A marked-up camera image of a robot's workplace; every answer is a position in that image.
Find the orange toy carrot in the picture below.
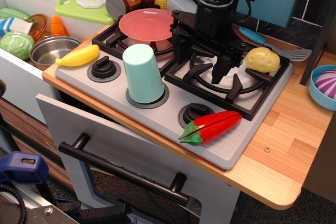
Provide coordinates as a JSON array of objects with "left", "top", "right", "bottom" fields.
[{"left": 50, "top": 15, "right": 68, "bottom": 36}]

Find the orange transparent bowl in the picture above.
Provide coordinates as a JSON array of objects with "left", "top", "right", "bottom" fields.
[{"left": 25, "top": 14, "right": 47, "bottom": 43}]

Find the grey oven door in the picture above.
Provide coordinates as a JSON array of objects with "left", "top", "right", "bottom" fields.
[{"left": 36, "top": 94, "right": 239, "bottom": 223}]

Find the black left burner grate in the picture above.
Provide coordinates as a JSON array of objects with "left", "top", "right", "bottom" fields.
[{"left": 92, "top": 23, "right": 174, "bottom": 77}]

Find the toy milk carton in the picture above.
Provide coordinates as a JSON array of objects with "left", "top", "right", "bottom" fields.
[{"left": 0, "top": 17, "right": 33, "bottom": 38}]

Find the green striped toy vegetable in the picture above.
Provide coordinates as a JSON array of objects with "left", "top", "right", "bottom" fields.
[{"left": 0, "top": 8, "right": 29, "bottom": 20}]

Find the blue plastic bowl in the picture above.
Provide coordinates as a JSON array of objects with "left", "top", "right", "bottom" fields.
[{"left": 308, "top": 65, "right": 335, "bottom": 111}]

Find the yellow toy potato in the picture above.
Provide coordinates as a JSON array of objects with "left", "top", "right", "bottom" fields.
[{"left": 245, "top": 47, "right": 280, "bottom": 73}]

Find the yellow toy banana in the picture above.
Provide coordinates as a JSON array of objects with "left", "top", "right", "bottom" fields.
[{"left": 55, "top": 45, "right": 100, "bottom": 67}]

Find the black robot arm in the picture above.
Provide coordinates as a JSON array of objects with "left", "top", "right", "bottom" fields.
[{"left": 171, "top": 0, "right": 254, "bottom": 84}]

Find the mint green plastic cup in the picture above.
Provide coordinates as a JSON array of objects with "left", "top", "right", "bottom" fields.
[{"left": 122, "top": 44, "right": 164, "bottom": 104}]

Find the small steel pot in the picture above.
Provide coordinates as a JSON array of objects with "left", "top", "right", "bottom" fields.
[{"left": 29, "top": 36, "right": 81, "bottom": 71}]

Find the toy fried egg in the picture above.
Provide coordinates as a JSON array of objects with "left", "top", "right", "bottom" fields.
[{"left": 76, "top": 0, "right": 106, "bottom": 9}]

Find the blue handled grey spatula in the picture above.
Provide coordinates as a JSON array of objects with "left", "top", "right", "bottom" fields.
[{"left": 238, "top": 27, "right": 312, "bottom": 62}]

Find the grey toy stove top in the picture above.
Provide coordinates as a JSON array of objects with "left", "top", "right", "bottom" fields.
[{"left": 55, "top": 43, "right": 294, "bottom": 169}]

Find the green toy cabbage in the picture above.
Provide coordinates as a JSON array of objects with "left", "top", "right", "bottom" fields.
[{"left": 1, "top": 31, "right": 35, "bottom": 60}]

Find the black stove knob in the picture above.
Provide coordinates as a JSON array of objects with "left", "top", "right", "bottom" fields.
[
  {"left": 177, "top": 103, "right": 214, "bottom": 128},
  {"left": 87, "top": 56, "right": 121, "bottom": 83}
]

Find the black left stove knob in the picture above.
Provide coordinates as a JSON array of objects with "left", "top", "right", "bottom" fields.
[{"left": 87, "top": 56, "right": 121, "bottom": 83}]

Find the red toy chili pepper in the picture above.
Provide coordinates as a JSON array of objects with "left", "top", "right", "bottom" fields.
[{"left": 178, "top": 111, "right": 243, "bottom": 146}]

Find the black oven door handle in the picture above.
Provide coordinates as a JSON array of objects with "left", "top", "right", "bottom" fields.
[{"left": 58, "top": 133, "right": 190, "bottom": 207}]

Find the blue clamp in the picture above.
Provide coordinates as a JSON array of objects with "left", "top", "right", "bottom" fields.
[{"left": 1, "top": 151, "right": 49, "bottom": 184}]

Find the pink plastic plate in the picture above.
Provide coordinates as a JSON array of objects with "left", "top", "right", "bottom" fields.
[{"left": 119, "top": 8, "right": 174, "bottom": 42}]

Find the black cable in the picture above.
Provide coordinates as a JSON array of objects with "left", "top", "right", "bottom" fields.
[{"left": 233, "top": 0, "right": 253, "bottom": 24}]

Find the purple white toy onion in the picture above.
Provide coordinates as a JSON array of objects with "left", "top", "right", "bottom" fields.
[{"left": 315, "top": 69, "right": 335, "bottom": 100}]

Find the black right stove knob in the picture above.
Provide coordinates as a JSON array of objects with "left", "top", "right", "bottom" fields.
[{"left": 177, "top": 103, "right": 214, "bottom": 128}]

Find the black burner grate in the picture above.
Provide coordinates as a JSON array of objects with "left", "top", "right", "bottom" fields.
[
  {"left": 164, "top": 47, "right": 290, "bottom": 121},
  {"left": 92, "top": 23, "right": 174, "bottom": 77}
]

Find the toy soup can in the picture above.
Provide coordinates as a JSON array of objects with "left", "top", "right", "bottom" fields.
[{"left": 106, "top": 0, "right": 146, "bottom": 19}]

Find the green plastic cutting board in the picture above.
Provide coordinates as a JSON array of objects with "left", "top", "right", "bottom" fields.
[{"left": 55, "top": 0, "right": 116, "bottom": 25}]

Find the black right burner grate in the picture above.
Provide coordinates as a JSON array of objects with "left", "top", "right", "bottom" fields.
[{"left": 164, "top": 47, "right": 290, "bottom": 121}]

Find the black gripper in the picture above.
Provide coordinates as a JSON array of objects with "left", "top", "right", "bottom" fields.
[{"left": 170, "top": 10, "right": 244, "bottom": 84}]

